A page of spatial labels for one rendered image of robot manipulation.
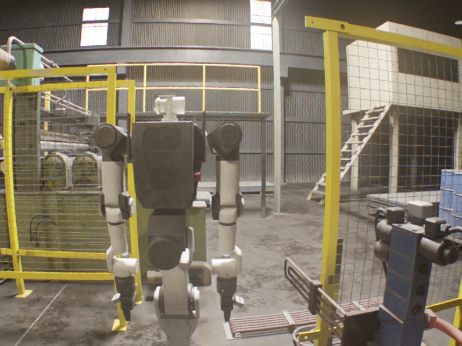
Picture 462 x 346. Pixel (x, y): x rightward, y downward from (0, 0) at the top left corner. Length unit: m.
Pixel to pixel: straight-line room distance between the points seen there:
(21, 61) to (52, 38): 10.74
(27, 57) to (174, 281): 2.56
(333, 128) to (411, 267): 0.85
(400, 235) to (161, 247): 0.71
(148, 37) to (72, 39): 3.16
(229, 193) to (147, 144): 0.35
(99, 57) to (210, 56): 4.16
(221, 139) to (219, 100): 11.14
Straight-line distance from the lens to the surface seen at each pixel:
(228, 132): 1.07
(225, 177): 1.12
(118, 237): 1.25
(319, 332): 1.55
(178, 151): 0.97
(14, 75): 2.38
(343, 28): 1.45
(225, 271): 1.27
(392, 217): 0.63
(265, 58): 12.11
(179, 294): 1.36
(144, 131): 0.99
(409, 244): 0.58
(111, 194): 1.18
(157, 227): 1.07
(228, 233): 1.18
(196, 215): 2.95
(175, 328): 1.45
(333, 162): 1.32
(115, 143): 1.12
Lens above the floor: 1.27
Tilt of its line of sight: 4 degrees down
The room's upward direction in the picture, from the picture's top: straight up
